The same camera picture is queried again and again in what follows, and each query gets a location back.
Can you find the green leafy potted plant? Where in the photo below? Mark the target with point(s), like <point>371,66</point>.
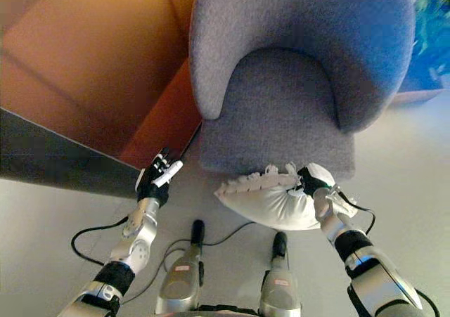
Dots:
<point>434,25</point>

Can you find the robot legs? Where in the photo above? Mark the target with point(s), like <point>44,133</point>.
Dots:
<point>211,246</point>

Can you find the dark grey wall panel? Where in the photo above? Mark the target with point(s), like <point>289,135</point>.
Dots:
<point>59,155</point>

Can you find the white fringed pillow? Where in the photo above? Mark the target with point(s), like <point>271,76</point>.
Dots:
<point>270,201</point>

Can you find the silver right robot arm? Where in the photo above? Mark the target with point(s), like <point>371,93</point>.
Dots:
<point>365,253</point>

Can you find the grey fabric armchair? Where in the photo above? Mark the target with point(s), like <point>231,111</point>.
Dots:
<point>299,74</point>

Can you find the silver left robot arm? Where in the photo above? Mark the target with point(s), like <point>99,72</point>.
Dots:
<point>116,257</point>

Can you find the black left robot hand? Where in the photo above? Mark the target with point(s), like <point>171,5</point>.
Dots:
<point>155,182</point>

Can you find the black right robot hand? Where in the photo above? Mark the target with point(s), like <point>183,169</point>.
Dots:
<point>315,180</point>

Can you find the silver right robot leg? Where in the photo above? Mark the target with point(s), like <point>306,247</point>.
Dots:
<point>280,278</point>

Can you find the silver robot leg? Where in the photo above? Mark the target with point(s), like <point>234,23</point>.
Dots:
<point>280,278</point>
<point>183,271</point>

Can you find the silver left robot leg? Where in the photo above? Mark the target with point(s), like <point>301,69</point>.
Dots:
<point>183,271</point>

